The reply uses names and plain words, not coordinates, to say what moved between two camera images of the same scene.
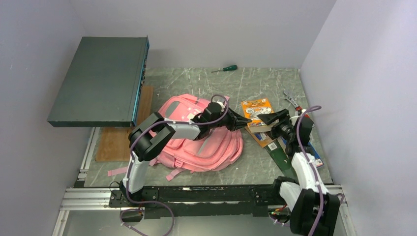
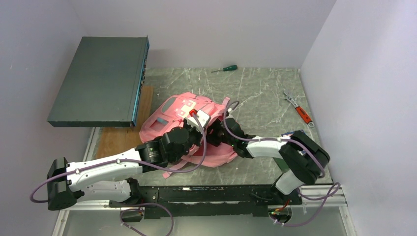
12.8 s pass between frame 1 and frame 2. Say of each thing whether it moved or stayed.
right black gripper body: moved
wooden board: stayed
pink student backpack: stayed
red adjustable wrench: stayed
